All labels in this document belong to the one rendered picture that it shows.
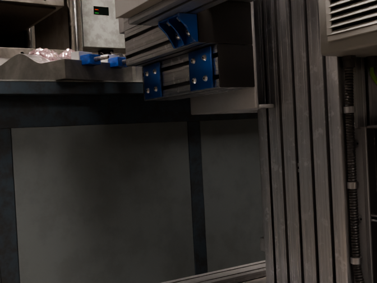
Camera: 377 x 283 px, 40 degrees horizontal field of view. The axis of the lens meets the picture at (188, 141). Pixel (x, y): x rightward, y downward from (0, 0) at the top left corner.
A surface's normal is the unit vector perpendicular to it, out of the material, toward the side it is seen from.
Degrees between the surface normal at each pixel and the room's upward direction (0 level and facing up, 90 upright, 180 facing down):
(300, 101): 90
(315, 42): 90
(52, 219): 90
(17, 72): 90
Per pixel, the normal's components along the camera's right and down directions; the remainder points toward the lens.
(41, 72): -0.63, 0.05
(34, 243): 0.55, -0.01
